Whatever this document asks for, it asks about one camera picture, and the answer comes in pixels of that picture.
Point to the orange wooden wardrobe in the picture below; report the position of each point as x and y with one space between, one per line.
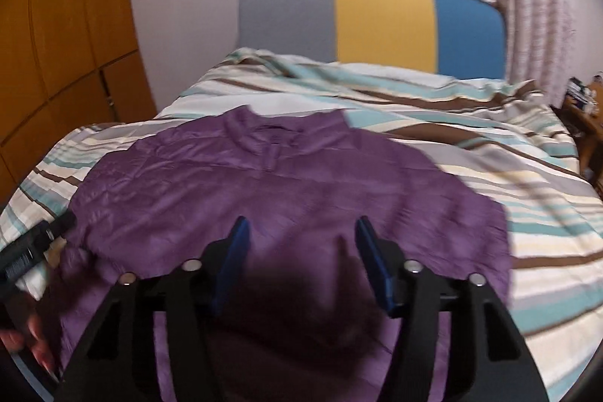
65 64

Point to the items on desk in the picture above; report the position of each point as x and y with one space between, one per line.
583 94

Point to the person's left hand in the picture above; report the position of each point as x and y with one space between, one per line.
22 329

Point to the wooden desk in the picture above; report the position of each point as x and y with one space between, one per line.
585 127

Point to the striped bed duvet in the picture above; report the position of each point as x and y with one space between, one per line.
501 139

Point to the grey yellow blue headboard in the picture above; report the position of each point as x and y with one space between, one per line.
462 38

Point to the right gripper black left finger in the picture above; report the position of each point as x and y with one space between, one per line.
150 338

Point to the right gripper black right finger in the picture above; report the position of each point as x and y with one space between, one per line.
487 358

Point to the purple quilted down jacket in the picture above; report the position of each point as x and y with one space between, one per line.
302 324

